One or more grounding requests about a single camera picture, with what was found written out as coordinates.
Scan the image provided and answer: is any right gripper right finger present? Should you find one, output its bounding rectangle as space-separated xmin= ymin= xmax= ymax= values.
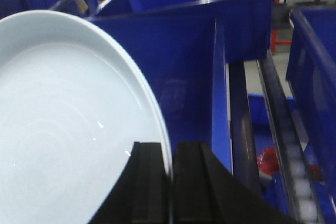
xmin=173 ymin=141 xmax=296 ymax=223

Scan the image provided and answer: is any blue plastic bin right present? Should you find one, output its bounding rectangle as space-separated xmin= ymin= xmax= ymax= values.
xmin=286 ymin=7 xmax=335 ymax=197

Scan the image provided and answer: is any blue plastic bin centre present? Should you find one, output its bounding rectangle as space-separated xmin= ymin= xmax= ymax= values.
xmin=89 ymin=0 xmax=273 ymax=169

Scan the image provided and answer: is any red mesh bag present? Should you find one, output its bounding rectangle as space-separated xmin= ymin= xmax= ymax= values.
xmin=257 ymin=147 xmax=279 ymax=176

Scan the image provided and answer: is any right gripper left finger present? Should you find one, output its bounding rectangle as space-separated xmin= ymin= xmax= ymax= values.
xmin=91 ymin=142 xmax=169 ymax=223

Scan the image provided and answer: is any light blue plate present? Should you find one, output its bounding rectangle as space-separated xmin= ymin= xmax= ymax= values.
xmin=1 ymin=10 xmax=172 ymax=223

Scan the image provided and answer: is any roller conveyor track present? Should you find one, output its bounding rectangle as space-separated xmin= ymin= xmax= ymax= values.
xmin=257 ymin=51 xmax=325 ymax=223

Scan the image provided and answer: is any lower blue bin right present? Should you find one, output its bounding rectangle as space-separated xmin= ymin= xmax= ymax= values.
xmin=248 ymin=93 xmax=335 ymax=223

